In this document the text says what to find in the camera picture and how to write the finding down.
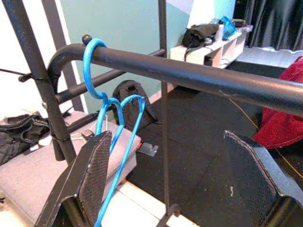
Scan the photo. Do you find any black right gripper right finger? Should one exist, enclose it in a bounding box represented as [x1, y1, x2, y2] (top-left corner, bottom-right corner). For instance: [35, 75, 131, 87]
[223, 129, 303, 227]

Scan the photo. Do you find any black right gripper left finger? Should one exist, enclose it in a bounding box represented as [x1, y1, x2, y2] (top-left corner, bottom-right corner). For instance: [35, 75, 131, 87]
[35, 130, 113, 227]

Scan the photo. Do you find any blue plastic hanger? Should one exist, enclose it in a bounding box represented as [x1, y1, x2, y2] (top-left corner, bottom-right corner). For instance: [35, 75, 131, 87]
[82, 37, 146, 227]

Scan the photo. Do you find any red cloth cover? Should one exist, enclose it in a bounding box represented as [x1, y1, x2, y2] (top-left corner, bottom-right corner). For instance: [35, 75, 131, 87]
[252, 56, 303, 149]

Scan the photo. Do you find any small grey metal plate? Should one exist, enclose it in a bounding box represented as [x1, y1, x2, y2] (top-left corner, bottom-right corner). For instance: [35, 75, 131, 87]
[138, 141, 159, 156]

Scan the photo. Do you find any grey padded bench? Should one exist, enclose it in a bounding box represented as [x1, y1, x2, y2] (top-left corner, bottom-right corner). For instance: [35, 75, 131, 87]
[0, 111, 143, 227]

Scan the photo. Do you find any black backpack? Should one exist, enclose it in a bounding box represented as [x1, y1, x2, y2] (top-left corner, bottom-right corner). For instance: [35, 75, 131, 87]
[112, 79, 158, 130]

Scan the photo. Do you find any black metal clothes rack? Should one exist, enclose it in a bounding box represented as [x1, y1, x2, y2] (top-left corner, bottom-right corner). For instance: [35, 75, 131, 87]
[0, 0, 303, 227]

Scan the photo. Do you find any white shelf cabinet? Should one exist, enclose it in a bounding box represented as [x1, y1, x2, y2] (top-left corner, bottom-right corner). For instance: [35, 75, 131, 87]
[169, 30, 248, 69]

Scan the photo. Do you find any black fabric bag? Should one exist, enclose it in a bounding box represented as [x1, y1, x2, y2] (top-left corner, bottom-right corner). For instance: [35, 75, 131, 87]
[181, 23, 220, 49]

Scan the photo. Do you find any blue plastic bag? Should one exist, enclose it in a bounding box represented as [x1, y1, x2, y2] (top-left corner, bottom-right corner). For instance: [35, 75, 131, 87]
[220, 16, 237, 40]

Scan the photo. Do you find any dark pleated curtain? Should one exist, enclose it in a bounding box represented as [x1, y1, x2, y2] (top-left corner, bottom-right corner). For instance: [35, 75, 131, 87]
[233, 0, 303, 52]

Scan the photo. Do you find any thin yellow floor cable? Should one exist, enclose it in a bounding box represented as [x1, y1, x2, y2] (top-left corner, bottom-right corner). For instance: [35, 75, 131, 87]
[228, 96, 303, 179]

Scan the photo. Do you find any black strap harness pile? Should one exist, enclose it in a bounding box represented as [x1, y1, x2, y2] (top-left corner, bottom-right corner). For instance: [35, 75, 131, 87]
[0, 113, 52, 166]

